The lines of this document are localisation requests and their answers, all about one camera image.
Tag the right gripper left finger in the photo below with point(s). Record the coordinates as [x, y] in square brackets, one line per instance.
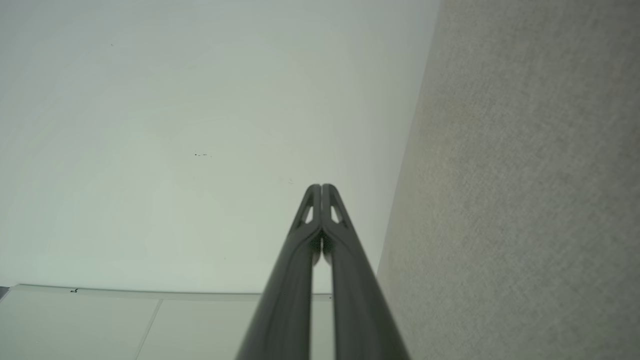
[287, 300]

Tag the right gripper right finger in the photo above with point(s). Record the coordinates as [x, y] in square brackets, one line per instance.
[357, 300]

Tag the grey fabric sofa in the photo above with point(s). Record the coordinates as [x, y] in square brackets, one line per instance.
[525, 200]

